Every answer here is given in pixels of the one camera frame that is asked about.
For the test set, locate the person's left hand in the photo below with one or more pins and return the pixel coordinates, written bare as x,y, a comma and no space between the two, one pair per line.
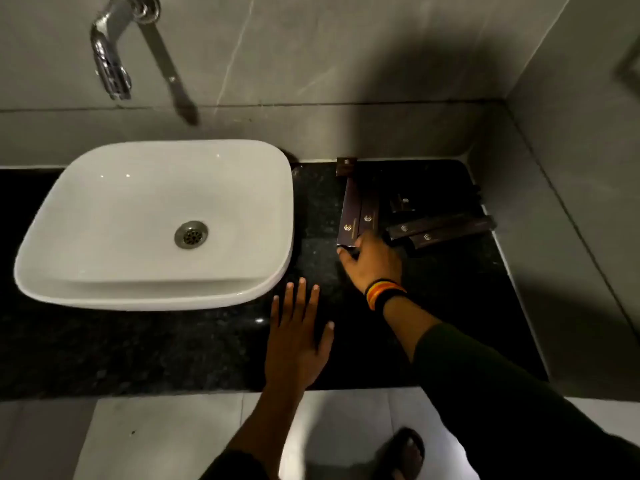
294,344

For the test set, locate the person's right hand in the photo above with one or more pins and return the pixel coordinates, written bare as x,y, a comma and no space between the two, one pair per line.
375,264

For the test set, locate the person's left thumb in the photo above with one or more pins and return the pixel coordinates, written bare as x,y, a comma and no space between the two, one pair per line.
326,339

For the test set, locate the person's left middle finger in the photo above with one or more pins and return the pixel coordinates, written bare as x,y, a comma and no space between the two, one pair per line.
301,299

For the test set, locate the person's left little finger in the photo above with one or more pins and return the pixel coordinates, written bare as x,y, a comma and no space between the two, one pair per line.
275,312

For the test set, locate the person's right thumb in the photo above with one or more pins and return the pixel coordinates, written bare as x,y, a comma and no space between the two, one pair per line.
346,259

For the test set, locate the long brown amenity box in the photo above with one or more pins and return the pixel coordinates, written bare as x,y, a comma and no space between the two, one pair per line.
349,212
452,233
369,214
425,225

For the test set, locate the person's left forearm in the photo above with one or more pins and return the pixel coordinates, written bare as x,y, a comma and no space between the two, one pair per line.
260,434

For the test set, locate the person's right forearm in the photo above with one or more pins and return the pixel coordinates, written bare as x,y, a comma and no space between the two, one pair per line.
480,389

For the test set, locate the orange striped wristband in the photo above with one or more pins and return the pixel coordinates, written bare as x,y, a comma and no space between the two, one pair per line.
382,290

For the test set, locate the black wristband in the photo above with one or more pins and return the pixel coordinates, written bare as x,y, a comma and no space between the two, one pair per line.
391,296

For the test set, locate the small brown amenity box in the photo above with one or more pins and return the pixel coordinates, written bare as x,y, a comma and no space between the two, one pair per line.
402,202

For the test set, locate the small square brown box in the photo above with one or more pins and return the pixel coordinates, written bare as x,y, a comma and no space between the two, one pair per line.
346,166

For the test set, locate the metal basin drain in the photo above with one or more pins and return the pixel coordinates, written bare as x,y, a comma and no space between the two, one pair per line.
191,235

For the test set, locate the black sandal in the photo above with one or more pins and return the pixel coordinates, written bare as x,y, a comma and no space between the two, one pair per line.
402,452

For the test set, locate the white ceramic wash basin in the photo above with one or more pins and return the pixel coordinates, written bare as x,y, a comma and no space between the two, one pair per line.
125,204

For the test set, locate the chrome wall faucet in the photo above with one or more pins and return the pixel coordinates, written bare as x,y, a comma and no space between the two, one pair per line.
111,54

